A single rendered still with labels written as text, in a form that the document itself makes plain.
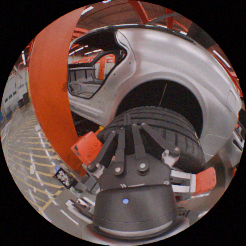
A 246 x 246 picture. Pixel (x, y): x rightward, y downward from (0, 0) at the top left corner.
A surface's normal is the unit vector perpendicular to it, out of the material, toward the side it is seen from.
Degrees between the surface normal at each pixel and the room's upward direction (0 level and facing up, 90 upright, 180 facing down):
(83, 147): 45
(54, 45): 90
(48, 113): 90
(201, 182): 55
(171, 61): 90
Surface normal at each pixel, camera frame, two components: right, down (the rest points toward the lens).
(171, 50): -0.42, 0.49
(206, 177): -0.66, -0.74
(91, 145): 0.72, -0.33
